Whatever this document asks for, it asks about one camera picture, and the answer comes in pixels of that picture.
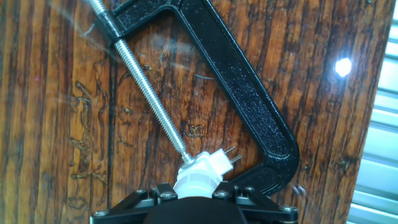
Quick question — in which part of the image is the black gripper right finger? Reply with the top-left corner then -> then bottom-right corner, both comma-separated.
212,182 -> 300,224

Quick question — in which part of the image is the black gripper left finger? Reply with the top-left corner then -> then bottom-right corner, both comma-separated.
90,182 -> 180,224

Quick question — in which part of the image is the white plug-in lamp socket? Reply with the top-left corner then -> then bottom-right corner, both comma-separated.
178,146 -> 243,182

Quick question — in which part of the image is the black C-clamp with steel screw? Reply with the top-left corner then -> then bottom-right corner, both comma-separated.
88,0 -> 300,197

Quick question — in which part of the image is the brown wooden board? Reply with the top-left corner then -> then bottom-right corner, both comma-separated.
0,0 -> 397,224

